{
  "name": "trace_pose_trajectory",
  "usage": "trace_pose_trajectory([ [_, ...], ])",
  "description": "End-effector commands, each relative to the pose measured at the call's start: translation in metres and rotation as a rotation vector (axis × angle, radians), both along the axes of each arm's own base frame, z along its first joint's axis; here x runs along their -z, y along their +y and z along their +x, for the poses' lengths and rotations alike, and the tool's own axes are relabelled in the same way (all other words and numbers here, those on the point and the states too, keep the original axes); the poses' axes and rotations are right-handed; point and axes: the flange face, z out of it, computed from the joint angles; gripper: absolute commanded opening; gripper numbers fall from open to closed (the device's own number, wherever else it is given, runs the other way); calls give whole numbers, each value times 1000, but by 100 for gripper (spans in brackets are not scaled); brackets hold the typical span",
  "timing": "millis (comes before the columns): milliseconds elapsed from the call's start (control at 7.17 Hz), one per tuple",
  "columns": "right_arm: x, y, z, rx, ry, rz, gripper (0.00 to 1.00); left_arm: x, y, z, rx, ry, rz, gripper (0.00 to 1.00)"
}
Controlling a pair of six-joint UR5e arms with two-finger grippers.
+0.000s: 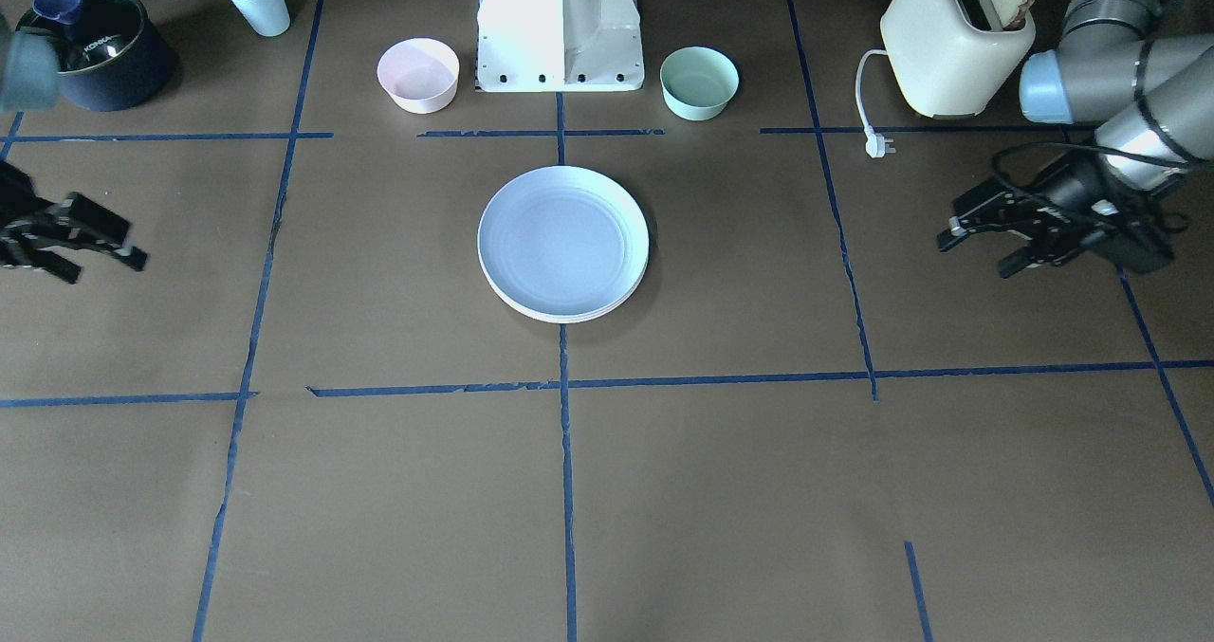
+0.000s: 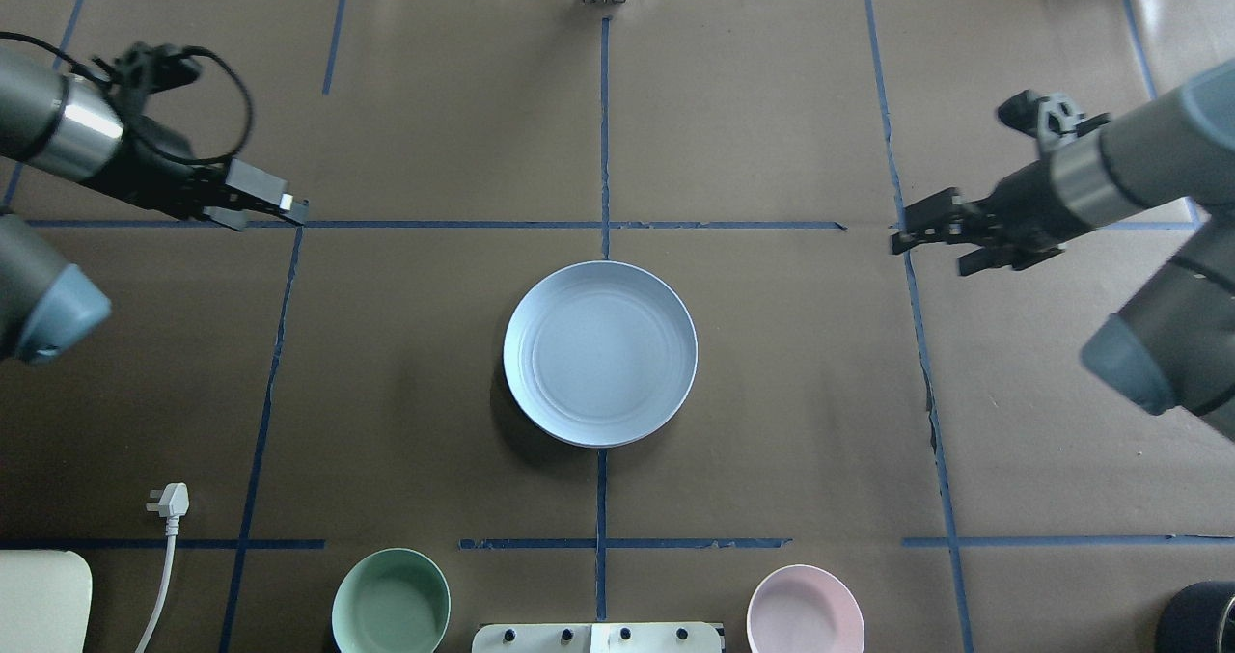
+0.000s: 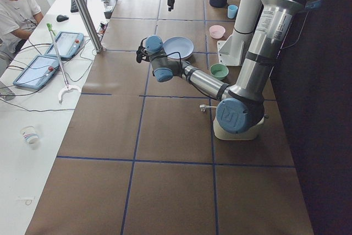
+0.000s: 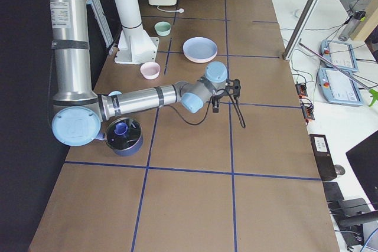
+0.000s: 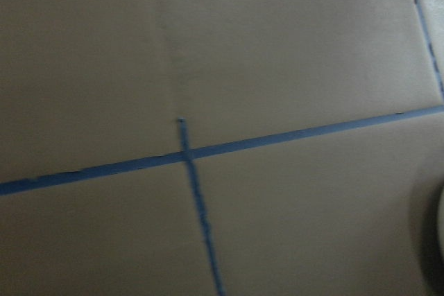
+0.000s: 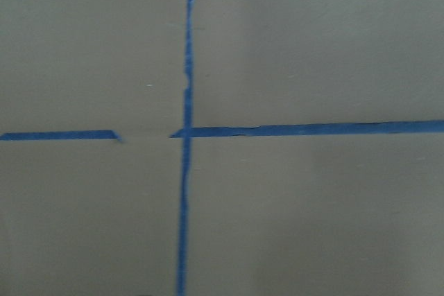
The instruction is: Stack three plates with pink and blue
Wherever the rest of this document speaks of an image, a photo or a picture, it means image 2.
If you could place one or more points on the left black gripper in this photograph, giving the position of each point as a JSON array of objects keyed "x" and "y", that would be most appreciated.
[{"x": 145, "y": 164}]

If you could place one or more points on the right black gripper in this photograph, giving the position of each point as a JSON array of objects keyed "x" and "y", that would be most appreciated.
[{"x": 1028, "y": 196}]

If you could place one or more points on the blue plate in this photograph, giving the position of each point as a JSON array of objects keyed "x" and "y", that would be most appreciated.
[{"x": 600, "y": 354}]

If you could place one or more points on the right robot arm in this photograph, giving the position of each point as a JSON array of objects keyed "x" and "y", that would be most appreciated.
[{"x": 1155, "y": 181}]

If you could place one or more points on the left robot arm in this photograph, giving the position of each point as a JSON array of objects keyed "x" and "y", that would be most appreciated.
[{"x": 79, "y": 136}]

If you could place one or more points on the pink bowl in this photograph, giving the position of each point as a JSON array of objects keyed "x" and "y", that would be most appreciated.
[{"x": 802, "y": 608}]

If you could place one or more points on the green bowl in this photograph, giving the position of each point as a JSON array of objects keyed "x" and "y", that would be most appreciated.
[{"x": 396, "y": 600}]

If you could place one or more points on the cream toaster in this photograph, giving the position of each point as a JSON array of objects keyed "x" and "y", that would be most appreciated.
[{"x": 46, "y": 597}]

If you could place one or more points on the dark blue saucepan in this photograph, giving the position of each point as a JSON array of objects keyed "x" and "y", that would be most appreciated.
[{"x": 1199, "y": 618}]

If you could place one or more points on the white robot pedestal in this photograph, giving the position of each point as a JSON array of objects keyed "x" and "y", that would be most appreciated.
[{"x": 685, "y": 636}]

